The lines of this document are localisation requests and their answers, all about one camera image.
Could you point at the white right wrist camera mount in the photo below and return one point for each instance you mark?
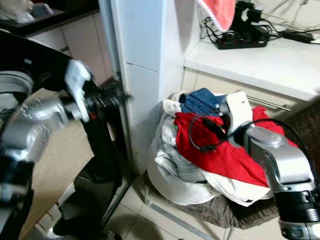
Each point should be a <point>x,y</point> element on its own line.
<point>240,111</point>

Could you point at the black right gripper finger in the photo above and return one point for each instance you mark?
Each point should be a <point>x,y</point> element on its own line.
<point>213,128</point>

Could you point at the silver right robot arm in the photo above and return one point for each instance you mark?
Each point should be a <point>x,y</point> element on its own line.
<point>280,160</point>

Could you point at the black power brick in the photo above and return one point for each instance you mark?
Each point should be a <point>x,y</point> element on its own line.
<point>297,36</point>

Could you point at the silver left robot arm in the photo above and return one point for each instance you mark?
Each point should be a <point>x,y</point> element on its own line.
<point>30,125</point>

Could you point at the red garment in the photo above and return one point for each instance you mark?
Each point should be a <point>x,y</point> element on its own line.
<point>230,157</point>

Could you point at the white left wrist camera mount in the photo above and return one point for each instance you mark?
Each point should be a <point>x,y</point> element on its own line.
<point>78,85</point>

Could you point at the white grey striped shirt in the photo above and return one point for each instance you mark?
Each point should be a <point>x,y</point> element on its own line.
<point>177,157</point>

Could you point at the black plug adapter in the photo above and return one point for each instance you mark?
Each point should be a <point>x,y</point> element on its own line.
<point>250,15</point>

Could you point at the black power strip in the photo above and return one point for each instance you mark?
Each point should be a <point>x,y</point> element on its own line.
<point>242,42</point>

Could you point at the pink towel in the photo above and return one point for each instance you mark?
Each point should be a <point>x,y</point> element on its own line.
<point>217,12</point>

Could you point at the blue jeans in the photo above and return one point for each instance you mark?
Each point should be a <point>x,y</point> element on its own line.
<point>200,100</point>

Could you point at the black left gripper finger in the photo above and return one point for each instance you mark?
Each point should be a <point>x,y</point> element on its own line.
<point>124,95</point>

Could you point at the white bowl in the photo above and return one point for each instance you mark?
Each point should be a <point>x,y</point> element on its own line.
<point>16,10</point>

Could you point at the white cabinet column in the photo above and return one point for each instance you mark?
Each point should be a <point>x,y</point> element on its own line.
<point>145,45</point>

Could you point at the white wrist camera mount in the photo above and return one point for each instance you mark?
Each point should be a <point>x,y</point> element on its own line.
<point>78,85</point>
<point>240,111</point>

